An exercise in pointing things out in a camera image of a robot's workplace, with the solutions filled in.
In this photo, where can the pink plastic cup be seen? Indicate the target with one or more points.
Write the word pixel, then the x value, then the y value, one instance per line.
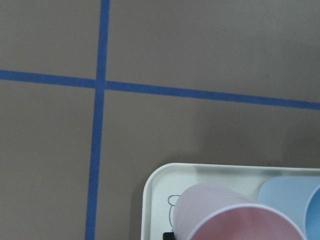
pixel 208 211

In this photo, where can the light blue plastic cup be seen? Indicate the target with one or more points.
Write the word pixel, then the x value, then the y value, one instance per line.
pixel 297 197

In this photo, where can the white plastic tray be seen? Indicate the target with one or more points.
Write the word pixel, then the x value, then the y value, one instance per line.
pixel 167 182

